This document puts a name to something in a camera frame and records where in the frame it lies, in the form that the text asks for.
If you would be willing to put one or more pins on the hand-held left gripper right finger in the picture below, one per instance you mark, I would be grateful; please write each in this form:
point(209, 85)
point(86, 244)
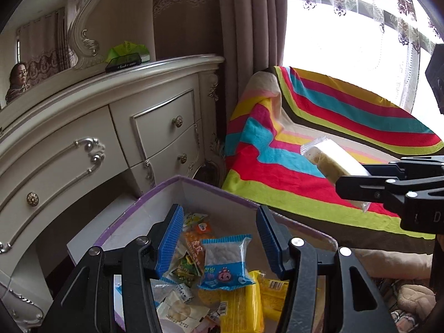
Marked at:
point(270, 246)

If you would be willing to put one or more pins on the white ornate dresser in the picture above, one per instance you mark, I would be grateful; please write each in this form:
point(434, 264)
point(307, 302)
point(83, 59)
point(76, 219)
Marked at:
point(69, 121)

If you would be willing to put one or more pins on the black flat case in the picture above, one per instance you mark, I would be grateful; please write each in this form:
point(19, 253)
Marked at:
point(123, 63)

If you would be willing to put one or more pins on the green plastic bag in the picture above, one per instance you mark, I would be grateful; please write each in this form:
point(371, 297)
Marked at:
point(125, 48)

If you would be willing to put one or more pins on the purple-edged storage box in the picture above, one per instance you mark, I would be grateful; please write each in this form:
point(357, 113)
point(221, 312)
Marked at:
point(222, 211)

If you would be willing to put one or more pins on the clear long white cake packet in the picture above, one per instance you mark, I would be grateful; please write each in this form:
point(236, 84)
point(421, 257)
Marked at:
point(333, 163)

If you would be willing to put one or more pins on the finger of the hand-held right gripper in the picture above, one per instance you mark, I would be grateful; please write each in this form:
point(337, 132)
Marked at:
point(416, 166)
point(360, 185)

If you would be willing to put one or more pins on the person's right forearm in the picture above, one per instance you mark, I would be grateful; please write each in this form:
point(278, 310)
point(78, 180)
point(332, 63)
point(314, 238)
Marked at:
point(437, 277)

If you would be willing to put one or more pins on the striped colourful blanket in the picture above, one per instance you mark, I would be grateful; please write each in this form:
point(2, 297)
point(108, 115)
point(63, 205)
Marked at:
point(312, 111)

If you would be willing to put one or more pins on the white rice cracker packet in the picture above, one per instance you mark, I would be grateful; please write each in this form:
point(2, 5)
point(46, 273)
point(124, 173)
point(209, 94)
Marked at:
point(177, 314)

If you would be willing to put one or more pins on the blue cartoon snack packet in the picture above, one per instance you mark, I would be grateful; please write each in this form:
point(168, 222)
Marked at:
point(223, 260)

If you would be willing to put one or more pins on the ornate framed mirror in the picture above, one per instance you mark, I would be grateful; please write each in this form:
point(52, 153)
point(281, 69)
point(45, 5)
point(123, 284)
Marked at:
point(45, 14)

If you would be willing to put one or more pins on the round metal drawer knob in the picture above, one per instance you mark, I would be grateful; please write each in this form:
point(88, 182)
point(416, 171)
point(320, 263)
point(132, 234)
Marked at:
point(182, 158)
point(177, 121)
point(33, 198)

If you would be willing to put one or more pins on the green pea snack packet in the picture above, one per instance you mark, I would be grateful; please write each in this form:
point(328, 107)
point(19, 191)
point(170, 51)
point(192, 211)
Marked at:
point(185, 270)

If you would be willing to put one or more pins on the clear bread packet orange label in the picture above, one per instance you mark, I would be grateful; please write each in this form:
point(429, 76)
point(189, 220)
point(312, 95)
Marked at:
point(194, 246)

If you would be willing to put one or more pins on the beige pillow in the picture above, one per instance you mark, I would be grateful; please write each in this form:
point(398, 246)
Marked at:
point(392, 262)

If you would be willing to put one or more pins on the beige plush slipper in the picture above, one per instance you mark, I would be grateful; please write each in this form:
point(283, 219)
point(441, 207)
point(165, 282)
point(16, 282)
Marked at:
point(414, 298)

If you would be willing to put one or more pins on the small yellow snack packet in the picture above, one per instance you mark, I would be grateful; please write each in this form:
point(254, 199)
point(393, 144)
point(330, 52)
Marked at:
point(272, 295)

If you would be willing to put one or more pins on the pale yellow printed packet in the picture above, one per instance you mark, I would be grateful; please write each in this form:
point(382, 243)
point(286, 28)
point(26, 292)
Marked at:
point(194, 219)

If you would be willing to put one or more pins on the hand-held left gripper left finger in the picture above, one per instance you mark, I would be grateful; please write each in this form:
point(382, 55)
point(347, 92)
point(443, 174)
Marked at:
point(170, 242)

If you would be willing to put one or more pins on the brown curtain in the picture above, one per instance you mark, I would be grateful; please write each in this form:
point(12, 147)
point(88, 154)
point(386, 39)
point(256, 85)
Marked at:
point(242, 24)

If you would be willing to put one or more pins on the large yellow cake packet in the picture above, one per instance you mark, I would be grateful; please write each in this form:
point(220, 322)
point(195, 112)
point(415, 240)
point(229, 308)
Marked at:
point(239, 308)

